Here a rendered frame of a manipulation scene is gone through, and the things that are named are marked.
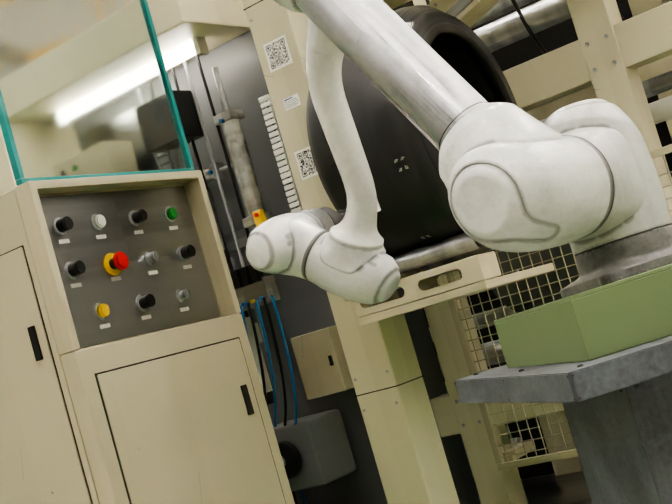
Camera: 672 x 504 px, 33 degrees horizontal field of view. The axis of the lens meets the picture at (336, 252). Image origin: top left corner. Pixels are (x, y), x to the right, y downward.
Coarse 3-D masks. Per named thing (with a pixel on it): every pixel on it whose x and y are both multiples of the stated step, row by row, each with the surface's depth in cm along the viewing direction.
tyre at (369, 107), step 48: (432, 48) 293; (480, 48) 282; (384, 96) 250; (384, 144) 250; (432, 144) 250; (336, 192) 261; (384, 192) 255; (432, 192) 252; (384, 240) 265; (432, 240) 263
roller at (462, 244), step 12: (444, 240) 261; (456, 240) 258; (468, 240) 256; (408, 252) 267; (420, 252) 264; (432, 252) 262; (444, 252) 260; (456, 252) 259; (408, 264) 266; (420, 264) 265
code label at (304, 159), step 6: (300, 150) 290; (306, 150) 288; (300, 156) 290; (306, 156) 289; (300, 162) 290; (306, 162) 289; (312, 162) 288; (300, 168) 290; (306, 168) 289; (312, 168) 288; (300, 174) 290; (306, 174) 289; (312, 174) 288
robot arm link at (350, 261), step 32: (320, 32) 201; (320, 64) 203; (320, 96) 205; (352, 128) 206; (352, 160) 205; (352, 192) 206; (352, 224) 207; (320, 256) 210; (352, 256) 206; (384, 256) 208; (352, 288) 208; (384, 288) 207
